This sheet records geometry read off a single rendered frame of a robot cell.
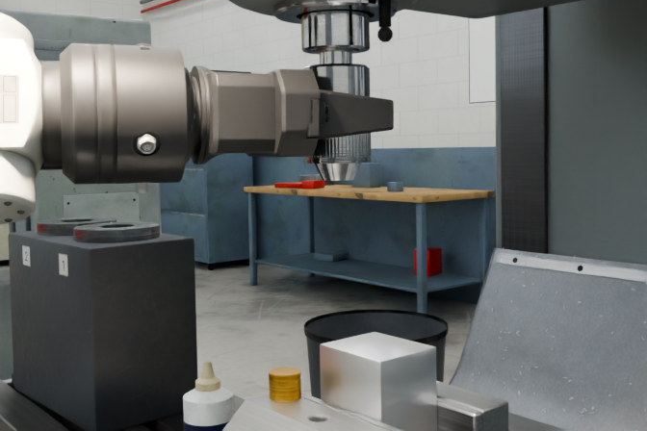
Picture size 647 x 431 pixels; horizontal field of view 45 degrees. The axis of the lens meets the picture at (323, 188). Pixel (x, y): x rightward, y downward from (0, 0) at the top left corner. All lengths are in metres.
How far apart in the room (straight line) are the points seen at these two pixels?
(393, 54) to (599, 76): 5.79
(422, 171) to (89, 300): 5.62
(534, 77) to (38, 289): 0.59
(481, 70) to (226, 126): 5.49
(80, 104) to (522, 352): 0.56
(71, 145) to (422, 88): 5.92
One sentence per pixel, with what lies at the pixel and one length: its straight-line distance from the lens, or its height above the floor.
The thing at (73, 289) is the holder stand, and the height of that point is 1.08.
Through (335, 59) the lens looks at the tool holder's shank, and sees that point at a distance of 0.53.
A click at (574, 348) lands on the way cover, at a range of 0.83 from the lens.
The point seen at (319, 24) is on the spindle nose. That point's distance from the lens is 0.53.
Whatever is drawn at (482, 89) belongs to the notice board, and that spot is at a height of 1.62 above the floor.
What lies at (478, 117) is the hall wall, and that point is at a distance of 5.95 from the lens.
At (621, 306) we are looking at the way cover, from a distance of 0.82.
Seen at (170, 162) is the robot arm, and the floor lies 1.21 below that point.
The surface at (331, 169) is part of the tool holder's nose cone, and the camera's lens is 0.53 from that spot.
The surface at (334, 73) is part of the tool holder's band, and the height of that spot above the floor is 1.26.
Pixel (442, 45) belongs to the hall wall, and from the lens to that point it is 6.23.
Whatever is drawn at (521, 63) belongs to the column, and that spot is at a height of 1.30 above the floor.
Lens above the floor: 1.21
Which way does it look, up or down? 3 degrees down
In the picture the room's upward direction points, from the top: 1 degrees counter-clockwise
